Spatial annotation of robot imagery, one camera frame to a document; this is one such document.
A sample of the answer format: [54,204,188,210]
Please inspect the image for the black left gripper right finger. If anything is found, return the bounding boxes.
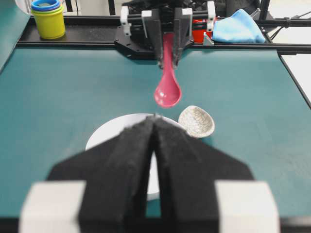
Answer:
[152,115,280,233]

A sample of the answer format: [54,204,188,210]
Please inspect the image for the black aluminium frame rail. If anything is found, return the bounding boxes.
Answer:
[15,15,311,55]

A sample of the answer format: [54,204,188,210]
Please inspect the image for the blue cloth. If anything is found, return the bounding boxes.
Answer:
[212,9,265,43]

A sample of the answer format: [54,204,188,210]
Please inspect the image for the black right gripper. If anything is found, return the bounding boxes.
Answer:
[115,0,216,69]

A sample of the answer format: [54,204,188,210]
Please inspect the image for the yellow stacking cups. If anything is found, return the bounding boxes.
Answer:
[31,0,65,40]

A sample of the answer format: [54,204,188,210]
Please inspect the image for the red box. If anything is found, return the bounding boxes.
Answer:
[192,19,212,44]

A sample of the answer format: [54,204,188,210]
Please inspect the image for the white round bowl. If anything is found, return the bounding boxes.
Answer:
[85,113,185,201]

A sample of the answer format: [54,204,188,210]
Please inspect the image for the speckled teardrop ceramic dish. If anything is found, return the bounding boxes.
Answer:
[178,105,215,138]

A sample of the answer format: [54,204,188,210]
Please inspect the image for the pink plastic spoon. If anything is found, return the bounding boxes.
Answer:
[154,33,182,108]

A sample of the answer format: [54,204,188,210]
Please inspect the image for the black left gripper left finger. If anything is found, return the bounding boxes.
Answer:
[19,116,156,233]

